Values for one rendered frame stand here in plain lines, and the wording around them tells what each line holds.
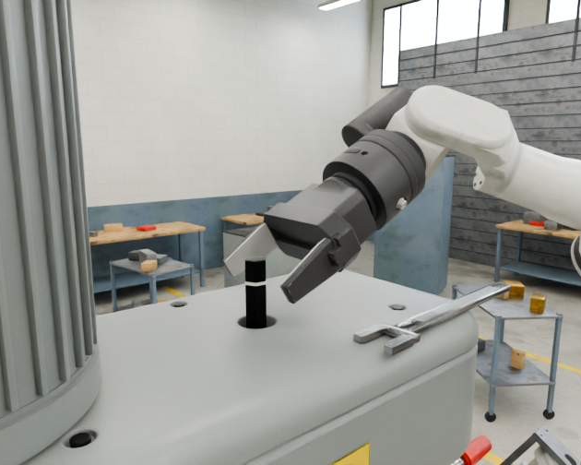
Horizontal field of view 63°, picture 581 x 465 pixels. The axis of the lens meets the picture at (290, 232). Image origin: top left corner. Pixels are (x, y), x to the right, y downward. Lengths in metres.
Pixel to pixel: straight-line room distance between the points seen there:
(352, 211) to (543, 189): 0.22
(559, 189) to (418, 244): 5.99
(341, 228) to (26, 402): 0.27
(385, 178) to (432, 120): 0.08
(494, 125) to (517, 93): 8.01
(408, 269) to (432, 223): 0.72
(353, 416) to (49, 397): 0.21
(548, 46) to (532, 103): 0.82
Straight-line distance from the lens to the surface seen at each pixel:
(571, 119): 8.21
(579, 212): 0.60
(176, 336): 0.44
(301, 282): 0.41
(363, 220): 0.46
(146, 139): 7.44
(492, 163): 0.54
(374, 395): 0.40
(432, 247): 6.51
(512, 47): 8.71
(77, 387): 0.32
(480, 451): 0.65
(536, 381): 4.16
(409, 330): 0.43
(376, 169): 0.48
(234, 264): 0.49
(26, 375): 0.30
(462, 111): 0.54
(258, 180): 8.46
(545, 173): 0.58
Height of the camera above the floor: 2.06
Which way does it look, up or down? 10 degrees down
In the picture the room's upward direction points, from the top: straight up
